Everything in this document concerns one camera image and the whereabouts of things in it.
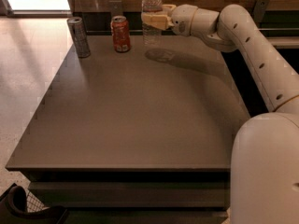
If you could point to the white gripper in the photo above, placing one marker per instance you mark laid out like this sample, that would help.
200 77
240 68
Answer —
183 19

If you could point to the clear plastic water bottle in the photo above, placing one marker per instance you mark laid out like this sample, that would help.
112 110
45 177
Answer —
151 35

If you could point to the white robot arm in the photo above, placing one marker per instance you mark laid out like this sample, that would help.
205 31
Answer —
265 158

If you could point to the red coke can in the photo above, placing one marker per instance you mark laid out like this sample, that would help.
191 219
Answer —
120 34

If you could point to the tall silver can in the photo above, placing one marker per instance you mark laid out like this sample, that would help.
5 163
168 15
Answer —
79 37

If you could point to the dark cabinet drawer front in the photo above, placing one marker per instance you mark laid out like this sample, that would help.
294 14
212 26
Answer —
132 194

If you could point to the left metal wall bracket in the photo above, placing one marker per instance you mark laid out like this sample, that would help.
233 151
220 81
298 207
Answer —
115 8

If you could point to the metal wall bracket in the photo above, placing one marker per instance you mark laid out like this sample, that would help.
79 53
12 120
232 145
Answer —
115 8
259 9

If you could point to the right metal wall bracket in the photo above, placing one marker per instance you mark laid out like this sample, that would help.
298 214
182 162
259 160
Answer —
259 9

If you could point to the horizontal metal rail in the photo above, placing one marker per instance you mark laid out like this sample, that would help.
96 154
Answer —
267 32

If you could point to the black wire basket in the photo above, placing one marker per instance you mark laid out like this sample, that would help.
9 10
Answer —
13 209

